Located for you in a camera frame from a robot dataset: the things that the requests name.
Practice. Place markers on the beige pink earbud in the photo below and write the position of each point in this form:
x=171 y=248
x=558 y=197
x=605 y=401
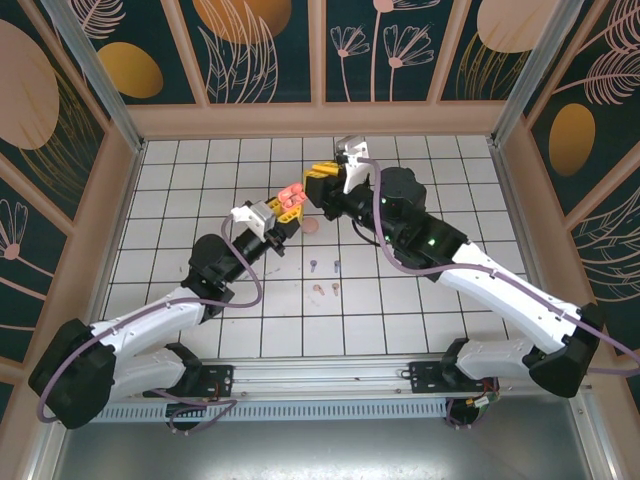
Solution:
x=335 y=287
x=316 y=288

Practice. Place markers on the aluminium frame post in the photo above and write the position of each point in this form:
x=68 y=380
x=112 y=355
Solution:
x=531 y=65
x=94 y=65

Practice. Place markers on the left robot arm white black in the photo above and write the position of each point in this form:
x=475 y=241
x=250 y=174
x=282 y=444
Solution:
x=150 y=320

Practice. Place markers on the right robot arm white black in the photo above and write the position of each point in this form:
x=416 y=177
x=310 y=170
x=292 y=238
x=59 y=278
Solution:
x=500 y=290

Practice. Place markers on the aluminium mounting rail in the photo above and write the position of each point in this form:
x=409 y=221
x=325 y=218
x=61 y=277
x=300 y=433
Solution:
x=320 y=377

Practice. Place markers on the beige pink round charging case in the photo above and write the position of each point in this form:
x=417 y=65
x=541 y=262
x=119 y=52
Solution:
x=311 y=226

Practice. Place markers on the brushed metal sheet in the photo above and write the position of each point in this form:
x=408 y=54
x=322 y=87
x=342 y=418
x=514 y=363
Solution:
x=320 y=450

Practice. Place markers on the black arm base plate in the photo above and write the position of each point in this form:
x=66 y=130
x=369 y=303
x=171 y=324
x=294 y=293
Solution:
x=425 y=375
x=220 y=380

